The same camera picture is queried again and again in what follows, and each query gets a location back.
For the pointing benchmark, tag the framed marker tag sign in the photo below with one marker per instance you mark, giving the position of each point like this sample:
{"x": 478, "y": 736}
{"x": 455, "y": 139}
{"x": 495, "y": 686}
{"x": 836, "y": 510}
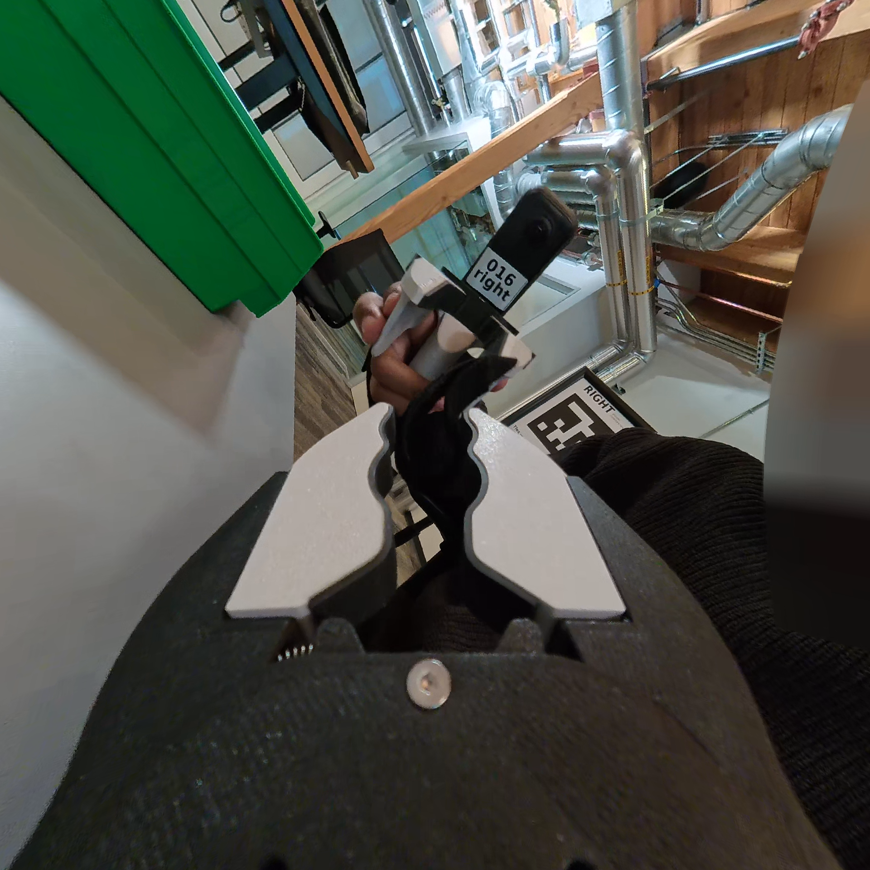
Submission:
{"x": 578, "y": 421}

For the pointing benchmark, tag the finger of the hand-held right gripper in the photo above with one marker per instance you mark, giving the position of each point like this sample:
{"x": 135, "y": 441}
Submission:
{"x": 520, "y": 355}

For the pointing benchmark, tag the person's right hand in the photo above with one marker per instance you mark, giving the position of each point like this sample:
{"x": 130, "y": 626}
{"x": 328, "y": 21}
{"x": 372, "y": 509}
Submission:
{"x": 391, "y": 380}

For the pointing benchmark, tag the silver ventilation duct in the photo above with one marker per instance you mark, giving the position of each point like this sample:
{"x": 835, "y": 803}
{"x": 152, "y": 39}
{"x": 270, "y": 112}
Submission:
{"x": 761, "y": 190}
{"x": 629, "y": 238}

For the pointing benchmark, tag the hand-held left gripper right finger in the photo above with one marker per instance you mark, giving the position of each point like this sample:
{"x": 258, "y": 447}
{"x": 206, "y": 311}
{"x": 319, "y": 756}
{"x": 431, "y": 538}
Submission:
{"x": 544, "y": 537}

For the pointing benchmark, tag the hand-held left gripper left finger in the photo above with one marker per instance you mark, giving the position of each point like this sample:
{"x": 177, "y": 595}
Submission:
{"x": 312, "y": 530}

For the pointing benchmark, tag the black tablet screen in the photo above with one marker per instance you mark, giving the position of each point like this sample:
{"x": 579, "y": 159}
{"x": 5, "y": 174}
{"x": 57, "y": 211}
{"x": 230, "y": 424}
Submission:
{"x": 353, "y": 272}

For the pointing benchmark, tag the black velcro tie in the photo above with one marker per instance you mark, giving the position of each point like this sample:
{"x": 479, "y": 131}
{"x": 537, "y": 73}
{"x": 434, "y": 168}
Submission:
{"x": 435, "y": 435}

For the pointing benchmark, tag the wooden ceiling beam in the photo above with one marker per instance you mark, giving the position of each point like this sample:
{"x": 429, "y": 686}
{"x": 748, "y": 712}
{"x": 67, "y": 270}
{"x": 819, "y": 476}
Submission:
{"x": 476, "y": 163}

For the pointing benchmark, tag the green plastic bin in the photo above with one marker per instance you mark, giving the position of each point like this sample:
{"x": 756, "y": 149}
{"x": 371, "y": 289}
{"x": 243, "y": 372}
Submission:
{"x": 136, "y": 136}

